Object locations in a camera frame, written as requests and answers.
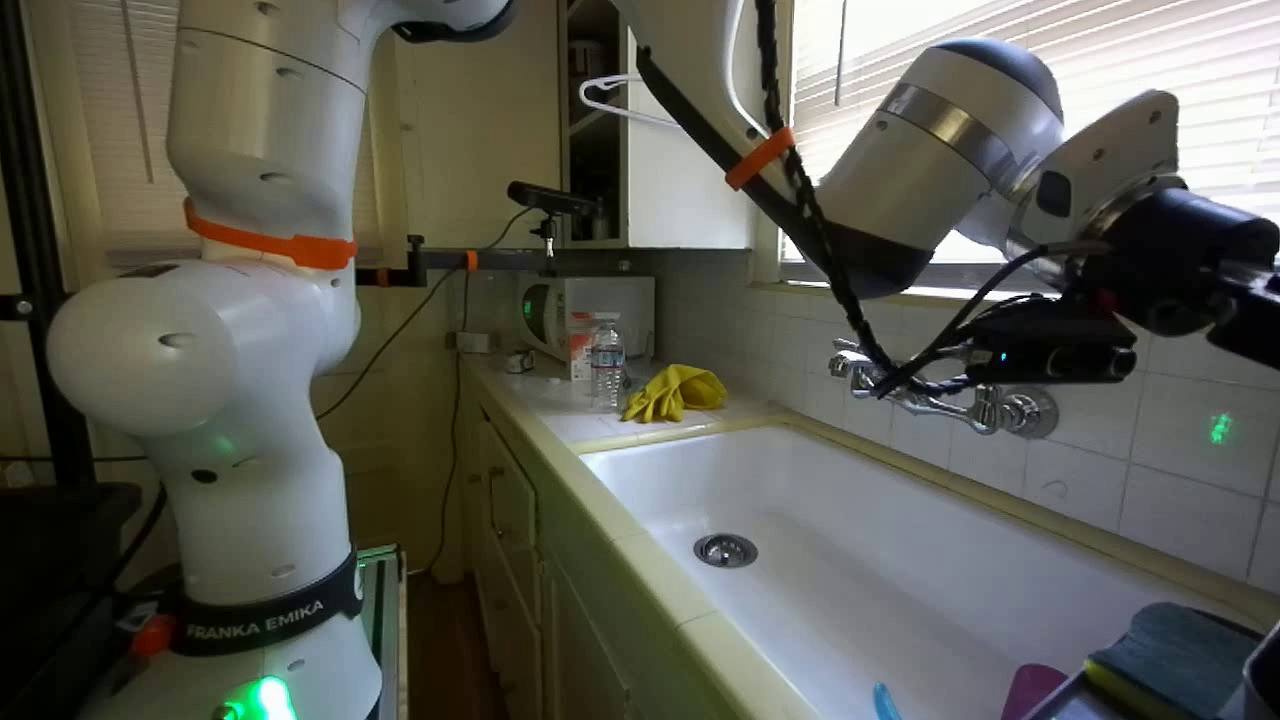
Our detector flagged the black metal stand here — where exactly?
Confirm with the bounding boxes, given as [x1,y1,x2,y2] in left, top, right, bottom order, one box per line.
[0,0,146,720]

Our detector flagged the white sink basin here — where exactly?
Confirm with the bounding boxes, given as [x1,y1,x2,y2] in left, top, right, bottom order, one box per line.
[580,422,1204,720]

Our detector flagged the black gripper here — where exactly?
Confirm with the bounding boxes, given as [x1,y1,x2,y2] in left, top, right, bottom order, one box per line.
[1085,180,1280,371]

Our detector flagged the black clamp bar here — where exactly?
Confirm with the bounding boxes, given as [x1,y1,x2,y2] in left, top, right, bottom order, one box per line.
[352,231,670,294]

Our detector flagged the green edged rack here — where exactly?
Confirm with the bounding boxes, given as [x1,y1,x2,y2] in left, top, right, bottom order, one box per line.
[352,540,412,720]

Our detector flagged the white clothes hanger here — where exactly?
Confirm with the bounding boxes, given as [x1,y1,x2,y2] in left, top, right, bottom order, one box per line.
[575,67,677,135]

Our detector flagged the small white red container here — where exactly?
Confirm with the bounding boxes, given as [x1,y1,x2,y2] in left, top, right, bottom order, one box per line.
[562,314,598,391]

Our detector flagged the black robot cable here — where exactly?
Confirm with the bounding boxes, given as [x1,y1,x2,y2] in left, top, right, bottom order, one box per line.
[635,0,1056,403]

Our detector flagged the thin black camera cable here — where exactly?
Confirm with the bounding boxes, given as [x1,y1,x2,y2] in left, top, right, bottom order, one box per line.
[323,203,535,417]

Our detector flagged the cream lower cabinets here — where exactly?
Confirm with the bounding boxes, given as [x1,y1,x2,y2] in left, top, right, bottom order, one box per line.
[456,385,723,720]

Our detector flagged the chrome wall faucet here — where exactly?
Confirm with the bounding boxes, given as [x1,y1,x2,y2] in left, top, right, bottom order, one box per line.
[828,333,1068,443]

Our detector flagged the purple plastic cup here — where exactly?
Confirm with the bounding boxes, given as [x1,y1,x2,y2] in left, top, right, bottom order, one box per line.
[1001,660,1072,720]

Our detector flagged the white window blind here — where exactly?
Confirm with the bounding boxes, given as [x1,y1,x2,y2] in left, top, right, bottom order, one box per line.
[782,0,1280,272]
[54,0,184,255]

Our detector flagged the yellow rubber gloves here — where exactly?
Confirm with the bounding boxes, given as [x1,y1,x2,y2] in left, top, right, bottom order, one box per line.
[620,361,736,430]

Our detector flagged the metal sink drain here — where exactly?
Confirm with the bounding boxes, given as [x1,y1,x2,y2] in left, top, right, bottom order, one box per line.
[692,528,764,573]

